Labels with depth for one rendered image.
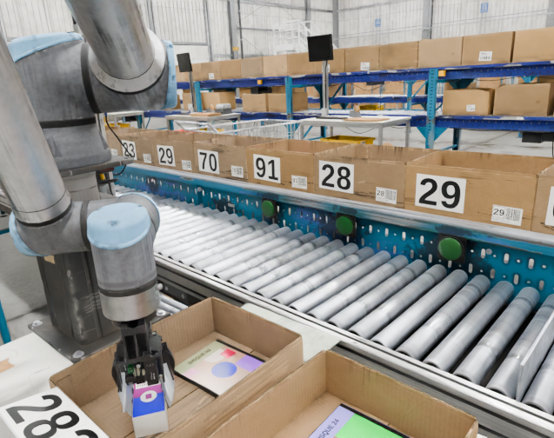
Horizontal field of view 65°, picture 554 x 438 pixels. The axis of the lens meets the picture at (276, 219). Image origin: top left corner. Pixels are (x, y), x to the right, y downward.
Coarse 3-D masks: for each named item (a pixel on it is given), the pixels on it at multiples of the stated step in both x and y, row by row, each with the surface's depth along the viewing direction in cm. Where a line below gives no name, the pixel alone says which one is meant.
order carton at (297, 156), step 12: (264, 144) 205; (276, 144) 211; (288, 144) 217; (300, 144) 212; (312, 144) 207; (324, 144) 202; (336, 144) 198; (348, 144) 193; (252, 156) 195; (276, 156) 185; (288, 156) 180; (300, 156) 176; (312, 156) 172; (252, 168) 197; (288, 168) 182; (300, 168) 177; (312, 168) 173; (252, 180) 199; (264, 180) 194; (288, 180) 184; (312, 180) 175; (312, 192) 176
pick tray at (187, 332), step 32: (192, 320) 101; (224, 320) 103; (256, 320) 95; (192, 352) 98; (256, 352) 97; (288, 352) 83; (64, 384) 80; (96, 384) 85; (192, 384) 88; (256, 384) 77; (96, 416) 81; (128, 416) 80; (192, 416) 67; (224, 416) 72
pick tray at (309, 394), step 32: (320, 352) 81; (288, 384) 75; (320, 384) 82; (352, 384) 79; (384, 384) 74; (256, 416) 70; (288, 416) 76; (320, 416) 78; (384, 416) 76; (416, 416) 71; (448, 416) 67
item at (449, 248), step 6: (444, 240) 135; (450, 240) 133; (456, 240) 133; (444, 246) 135; (450, 246) 134; (456, 246) 132; (444, 252) 135; (450, 252) 134; (456, 252) 133; (450, 258) 135; (456, 258) 134
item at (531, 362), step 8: (552, 320) 96; (544, 328) 92; (552, 328) 98; (544, 336) 92; (552, 336) 100; (536, 344) 87; (544, 344) 94; (528, 352) 84; (536, 352) 88; (544, 352) 96; (528, 360) 83; (536, 360) 89; (520, 368) 81; (528, 368) 85; (536, 368) 91; (520, 376) 82; (528, 376) 86; (520, 384) 82; (528, 384) 88; (520, 392) 83; (520, 400) 84
